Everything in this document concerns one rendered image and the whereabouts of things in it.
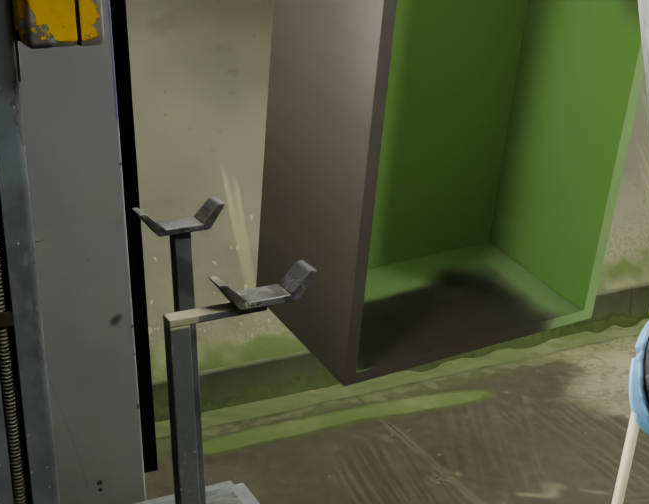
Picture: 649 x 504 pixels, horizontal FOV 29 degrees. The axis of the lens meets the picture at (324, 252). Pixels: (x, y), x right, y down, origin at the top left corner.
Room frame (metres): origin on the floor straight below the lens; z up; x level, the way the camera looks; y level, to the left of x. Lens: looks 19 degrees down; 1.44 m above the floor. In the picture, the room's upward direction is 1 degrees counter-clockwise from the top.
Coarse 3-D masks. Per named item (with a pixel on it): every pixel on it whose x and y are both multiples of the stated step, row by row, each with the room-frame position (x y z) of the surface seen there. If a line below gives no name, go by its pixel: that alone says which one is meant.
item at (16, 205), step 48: (0, 0) 0.89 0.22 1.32; (0, 48) 0.89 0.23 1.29; (0, 96) 0.89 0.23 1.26; (0, 144) 0.88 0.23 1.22; (0, 192) 0.88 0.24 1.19; (0, 240) 0.89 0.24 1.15; (0, 288) 0.88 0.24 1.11; (0, 336) 0.88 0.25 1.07; (0, 384) 0.88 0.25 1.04; (0, 432) 0.87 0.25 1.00; (48, 432) 0.89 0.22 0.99; (0, 480) 0.87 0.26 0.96; (48, 480) 0.89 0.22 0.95
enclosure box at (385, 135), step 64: (320, 0) 2.14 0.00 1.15; (384, 0) 1.97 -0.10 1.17; (448, 0) 2.49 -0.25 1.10; (512, 0) 2.57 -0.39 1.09; (576, 0) 2.47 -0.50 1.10; (320, 64) 2.14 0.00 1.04; (384, 64) 1.99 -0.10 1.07; (448, 64) 2.52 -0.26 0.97; (512, 64) 2.61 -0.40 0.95; (576, 64) 2.46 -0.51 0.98; (640, 64) 2.29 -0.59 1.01; (320, 128) 2.15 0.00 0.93; (384, 128) 2.47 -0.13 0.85; (448, 128) 2.56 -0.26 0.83; (512, 128) 2.63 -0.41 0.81; (576, 128) 2.46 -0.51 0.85; (320, 192) 2.15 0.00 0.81; (384, 192) 2.51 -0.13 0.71; (448, 192) 2.60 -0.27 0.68; (512, 192) 2.63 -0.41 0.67; (576, 192) 2.45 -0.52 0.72; (320, 256) 2.16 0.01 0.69; (384, 256) 2.55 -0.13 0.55; (448, 256) 2.61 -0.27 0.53; (512, 256) 2.62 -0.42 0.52; (576, 256) 2.44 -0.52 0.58; (320, 320) 2.16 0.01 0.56; (384, 320) 2.33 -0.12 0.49; (448, 320) 2.35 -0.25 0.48; (512, 320) 2.37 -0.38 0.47; (576, 320) 2.38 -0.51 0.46
